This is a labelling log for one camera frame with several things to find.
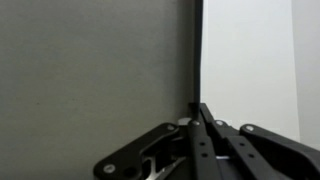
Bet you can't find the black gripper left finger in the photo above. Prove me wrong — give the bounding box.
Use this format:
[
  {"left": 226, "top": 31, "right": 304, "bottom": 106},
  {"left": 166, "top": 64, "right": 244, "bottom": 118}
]
[{"left": 93, "top": 102, "right": 221, "bottom": 180}]

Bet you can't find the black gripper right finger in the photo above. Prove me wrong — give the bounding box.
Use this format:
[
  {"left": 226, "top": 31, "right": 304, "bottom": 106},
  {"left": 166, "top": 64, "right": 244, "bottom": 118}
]
[{"left": 199, "top": 102, "right": 320, "bottom": 180}]

